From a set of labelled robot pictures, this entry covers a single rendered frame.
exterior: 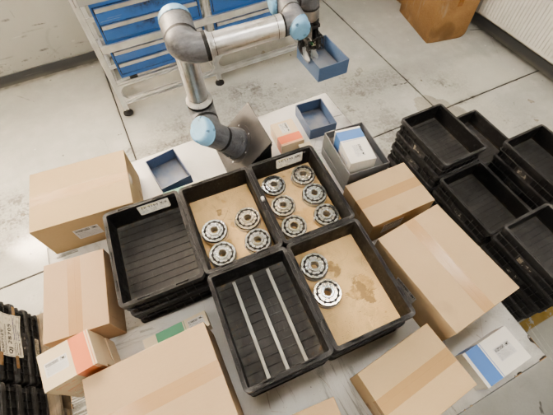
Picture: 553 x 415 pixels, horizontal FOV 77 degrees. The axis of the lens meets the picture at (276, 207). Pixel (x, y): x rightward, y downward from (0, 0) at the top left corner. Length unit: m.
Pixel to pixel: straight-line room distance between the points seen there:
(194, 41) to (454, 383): 1.36
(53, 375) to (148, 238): 0.55
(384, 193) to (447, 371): 0.69
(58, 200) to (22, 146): 1.83
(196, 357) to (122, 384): 0.23
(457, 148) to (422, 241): 1.04
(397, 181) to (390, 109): 1.66
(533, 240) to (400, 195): 0.85
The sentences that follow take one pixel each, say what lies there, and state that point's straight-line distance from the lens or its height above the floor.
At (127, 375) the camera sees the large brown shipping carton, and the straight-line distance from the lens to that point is 1.29.
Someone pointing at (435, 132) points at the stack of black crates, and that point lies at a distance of 2.40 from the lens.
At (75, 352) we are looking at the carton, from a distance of 1.35.
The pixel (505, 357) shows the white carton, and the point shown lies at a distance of 1.52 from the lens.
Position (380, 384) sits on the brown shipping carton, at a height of 0.86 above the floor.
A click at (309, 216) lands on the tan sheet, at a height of 0.83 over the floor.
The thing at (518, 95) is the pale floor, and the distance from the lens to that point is 3.78.
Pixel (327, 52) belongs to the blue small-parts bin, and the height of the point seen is 1.07.
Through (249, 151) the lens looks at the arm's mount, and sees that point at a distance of 1.63.
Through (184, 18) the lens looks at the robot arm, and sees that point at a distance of 1.36.
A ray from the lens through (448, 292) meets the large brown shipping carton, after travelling 1.38.
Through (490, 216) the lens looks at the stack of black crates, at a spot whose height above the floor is 0.38.
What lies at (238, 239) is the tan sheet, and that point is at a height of 0.83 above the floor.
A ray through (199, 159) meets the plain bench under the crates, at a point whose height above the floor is 0.70.
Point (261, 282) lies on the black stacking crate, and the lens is 1.34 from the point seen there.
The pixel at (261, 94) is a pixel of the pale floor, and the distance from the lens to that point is 3.23.
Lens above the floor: 2.09
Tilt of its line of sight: 58 degrees down
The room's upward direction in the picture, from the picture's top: 2 degrees counter-clockwise
